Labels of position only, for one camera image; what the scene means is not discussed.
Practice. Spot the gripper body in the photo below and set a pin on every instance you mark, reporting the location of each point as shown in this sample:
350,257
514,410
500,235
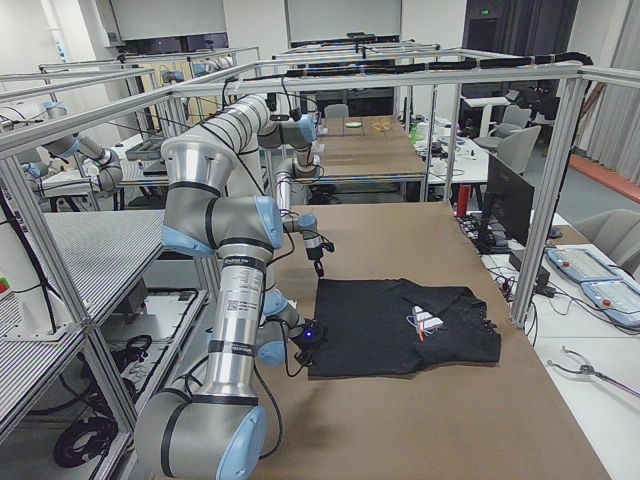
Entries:
302,344
315,255

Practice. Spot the black t-shirt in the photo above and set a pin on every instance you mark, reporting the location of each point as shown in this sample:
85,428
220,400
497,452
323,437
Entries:
397,327

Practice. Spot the black Huawei monitor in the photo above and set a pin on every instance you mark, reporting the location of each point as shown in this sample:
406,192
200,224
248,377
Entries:
507,209

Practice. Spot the aluminium frame post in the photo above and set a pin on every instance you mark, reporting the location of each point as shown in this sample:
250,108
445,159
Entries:
548,194

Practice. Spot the reacher grabber tool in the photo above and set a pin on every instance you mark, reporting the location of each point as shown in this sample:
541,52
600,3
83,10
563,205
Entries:
586,368

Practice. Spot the teach pendant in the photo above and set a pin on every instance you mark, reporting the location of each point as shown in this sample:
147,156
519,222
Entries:
619,299
579,265

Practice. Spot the striped work table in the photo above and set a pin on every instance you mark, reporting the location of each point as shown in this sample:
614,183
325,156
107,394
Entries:
106,252

